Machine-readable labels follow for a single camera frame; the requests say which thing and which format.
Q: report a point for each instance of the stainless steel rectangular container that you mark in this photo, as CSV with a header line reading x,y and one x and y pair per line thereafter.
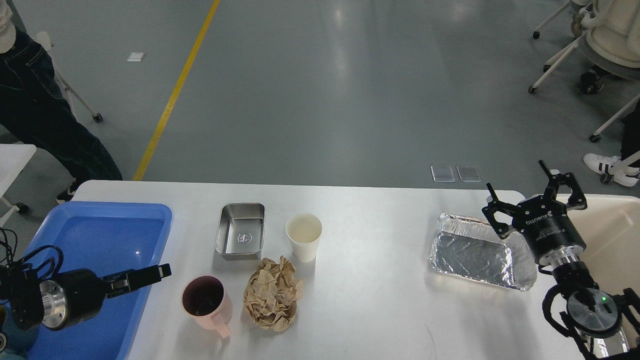
x,y
241,231

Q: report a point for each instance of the white paper cup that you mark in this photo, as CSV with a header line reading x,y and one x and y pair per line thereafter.
x,y
304,231

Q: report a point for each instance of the white black sneaker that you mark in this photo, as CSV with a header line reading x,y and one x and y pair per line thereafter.
x,y
626,176

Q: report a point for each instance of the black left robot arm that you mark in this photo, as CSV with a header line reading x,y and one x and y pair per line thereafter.
x,y
20,279

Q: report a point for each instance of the white office chair right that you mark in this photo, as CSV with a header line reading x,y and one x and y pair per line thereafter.
x,y
610,40

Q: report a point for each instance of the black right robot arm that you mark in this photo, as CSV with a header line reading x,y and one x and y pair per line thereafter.
x,y
575,306

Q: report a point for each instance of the blue plastic tray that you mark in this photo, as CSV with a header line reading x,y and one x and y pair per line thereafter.
x,y
105,237

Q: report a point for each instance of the aluminium foil tray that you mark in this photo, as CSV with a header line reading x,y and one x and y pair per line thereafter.
x,y
468,248

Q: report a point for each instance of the pink mug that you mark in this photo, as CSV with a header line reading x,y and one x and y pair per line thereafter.
x,y
207,301

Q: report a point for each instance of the floor outlet cover left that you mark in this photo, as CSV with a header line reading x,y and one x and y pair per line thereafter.
x,y
442,174

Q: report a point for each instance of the floor outlet cover right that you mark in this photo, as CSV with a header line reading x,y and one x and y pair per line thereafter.
x,y
469,173

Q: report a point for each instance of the beige plastic bin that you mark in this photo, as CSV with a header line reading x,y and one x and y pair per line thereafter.
x,y
610,228

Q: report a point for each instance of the white office chair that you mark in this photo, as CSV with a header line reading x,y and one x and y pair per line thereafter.
x,y
610,40
68,92

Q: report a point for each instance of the white office chair left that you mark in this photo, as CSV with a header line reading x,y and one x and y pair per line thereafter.
x,y
68,92

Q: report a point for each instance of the white side table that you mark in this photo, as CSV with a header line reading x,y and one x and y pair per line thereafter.
x,y
13,159

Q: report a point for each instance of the crumpled brown paper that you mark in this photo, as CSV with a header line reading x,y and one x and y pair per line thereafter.
x,y
272,294

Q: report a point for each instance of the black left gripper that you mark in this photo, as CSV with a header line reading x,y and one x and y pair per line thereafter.
x,y
71,297

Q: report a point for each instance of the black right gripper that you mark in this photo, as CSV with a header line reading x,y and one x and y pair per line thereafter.
x,y
547,227

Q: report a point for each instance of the floor outlet cover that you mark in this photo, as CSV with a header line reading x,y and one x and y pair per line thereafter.
x,y
442,174
469,173

